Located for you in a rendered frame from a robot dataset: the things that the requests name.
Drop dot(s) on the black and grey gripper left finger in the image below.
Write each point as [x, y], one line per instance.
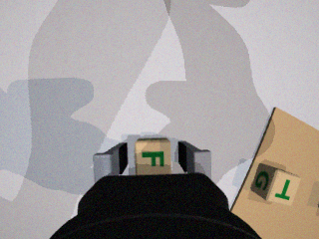
[112, 162]

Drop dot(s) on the tan flat mat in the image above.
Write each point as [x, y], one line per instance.
[290, 144]

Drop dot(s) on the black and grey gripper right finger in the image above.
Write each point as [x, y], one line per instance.
[193, 160]

